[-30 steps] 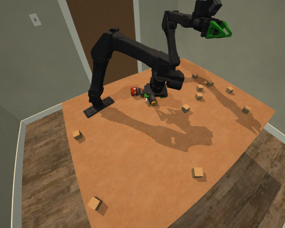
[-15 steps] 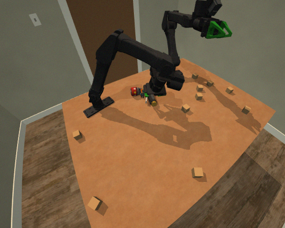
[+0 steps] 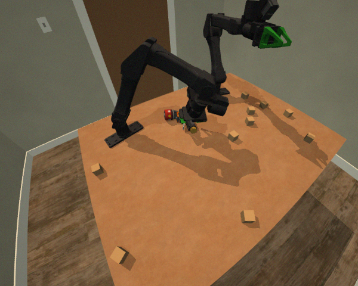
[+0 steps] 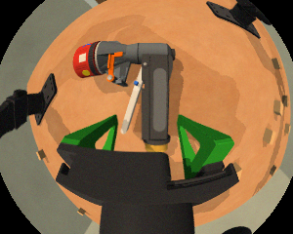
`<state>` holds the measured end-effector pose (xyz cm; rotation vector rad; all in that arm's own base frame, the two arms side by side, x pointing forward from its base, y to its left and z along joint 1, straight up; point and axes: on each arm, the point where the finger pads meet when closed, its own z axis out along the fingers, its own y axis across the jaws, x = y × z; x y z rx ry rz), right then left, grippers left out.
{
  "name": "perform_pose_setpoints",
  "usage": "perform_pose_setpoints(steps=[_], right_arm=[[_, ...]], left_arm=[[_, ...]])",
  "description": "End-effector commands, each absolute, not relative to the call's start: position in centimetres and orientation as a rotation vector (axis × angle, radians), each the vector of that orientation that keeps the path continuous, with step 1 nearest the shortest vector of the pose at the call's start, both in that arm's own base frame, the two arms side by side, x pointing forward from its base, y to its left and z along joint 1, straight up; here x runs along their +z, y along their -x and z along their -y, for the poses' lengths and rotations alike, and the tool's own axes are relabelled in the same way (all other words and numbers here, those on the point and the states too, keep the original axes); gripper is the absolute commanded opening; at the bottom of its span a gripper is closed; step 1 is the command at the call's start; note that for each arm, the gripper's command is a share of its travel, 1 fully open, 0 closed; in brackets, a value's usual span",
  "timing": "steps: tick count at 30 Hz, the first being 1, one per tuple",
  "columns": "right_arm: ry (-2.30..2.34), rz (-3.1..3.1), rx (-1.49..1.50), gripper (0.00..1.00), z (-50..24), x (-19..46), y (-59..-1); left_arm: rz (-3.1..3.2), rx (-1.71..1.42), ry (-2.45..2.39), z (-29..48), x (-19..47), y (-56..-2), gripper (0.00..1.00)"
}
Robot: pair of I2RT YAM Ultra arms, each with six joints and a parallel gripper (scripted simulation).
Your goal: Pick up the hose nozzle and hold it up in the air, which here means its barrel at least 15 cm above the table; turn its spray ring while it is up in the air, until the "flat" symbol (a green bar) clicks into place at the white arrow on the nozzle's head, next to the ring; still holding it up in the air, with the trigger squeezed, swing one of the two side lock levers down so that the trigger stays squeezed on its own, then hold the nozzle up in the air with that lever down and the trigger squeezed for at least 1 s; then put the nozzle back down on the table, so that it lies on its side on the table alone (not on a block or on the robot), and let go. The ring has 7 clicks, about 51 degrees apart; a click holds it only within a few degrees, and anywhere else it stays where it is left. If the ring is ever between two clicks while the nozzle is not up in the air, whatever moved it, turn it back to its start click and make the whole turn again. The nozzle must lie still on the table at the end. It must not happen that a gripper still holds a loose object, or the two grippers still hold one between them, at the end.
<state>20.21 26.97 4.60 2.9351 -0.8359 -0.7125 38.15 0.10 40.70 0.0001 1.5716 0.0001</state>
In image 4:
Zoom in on small tan block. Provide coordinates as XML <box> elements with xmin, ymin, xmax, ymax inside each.
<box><xmin>233</xmin><ymin>162</ymin><xmax>242</xmax><ymax>179</ymax></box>
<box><xmin>78</xmin><ymin>208</ymin><xmax>86</xmax><ymax>215</ymax></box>
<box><xmin>272</xmin><ymin>58</ymin><xmax>281</xmax><ymax>69</ymax></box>
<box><xmin>273</xmin><ymin>100</ymin><xmax>283</xmax><ymax>116</ymax></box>
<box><xmin>284</xmin><ymin>124</ymin><xmax>291</xmax><ymax>134</ymax></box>
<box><xmin>282</xmin><ymin>96</ymin><xmax>289</xmax><ymax>107</ymax></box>
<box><xmin>36</xmin><ymin>149</ymin><xmax>46</xmax><ymax>160</ymax></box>
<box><xmin>263</xmin><ymin>128</ymin><xmax>276</xmax><ymax>145</ymax></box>
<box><xmin>270</xmin><ymin>165</ymin><xmax>277</xmax><ymax>176</ymax></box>

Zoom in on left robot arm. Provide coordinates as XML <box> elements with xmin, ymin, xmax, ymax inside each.
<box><xmin>206</xmin><ymin>0</ymin><xmax>272</xmax><ymax>39</ymax></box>

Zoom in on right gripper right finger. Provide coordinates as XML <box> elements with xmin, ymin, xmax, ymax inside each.
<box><xmin>177</xmin><ymin>114</ymin><xmax>234</xmax><ymax>179</ymax></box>

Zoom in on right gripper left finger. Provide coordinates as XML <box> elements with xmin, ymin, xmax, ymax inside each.
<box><xmin>61</xmin><ymin>114</ymin><xmax>118</xmax><ymax>150</ymax></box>

